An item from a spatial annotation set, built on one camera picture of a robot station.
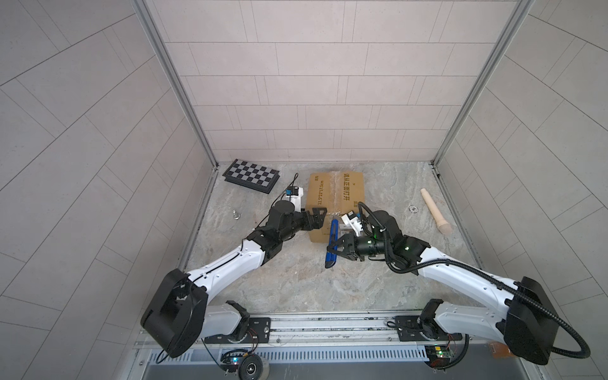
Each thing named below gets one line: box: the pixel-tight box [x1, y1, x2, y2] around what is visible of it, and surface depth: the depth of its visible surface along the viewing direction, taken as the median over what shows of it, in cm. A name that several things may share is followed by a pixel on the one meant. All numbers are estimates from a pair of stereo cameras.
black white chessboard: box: [222, 158, 281, 195], surface depth 110 cm
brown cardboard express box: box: [306, 171, 366, 244], surface depth 84 cm
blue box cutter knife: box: [324, 218, 340, 269], surface depth 72 cm
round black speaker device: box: [237, 353, 270, 380], surface depth 59 cm
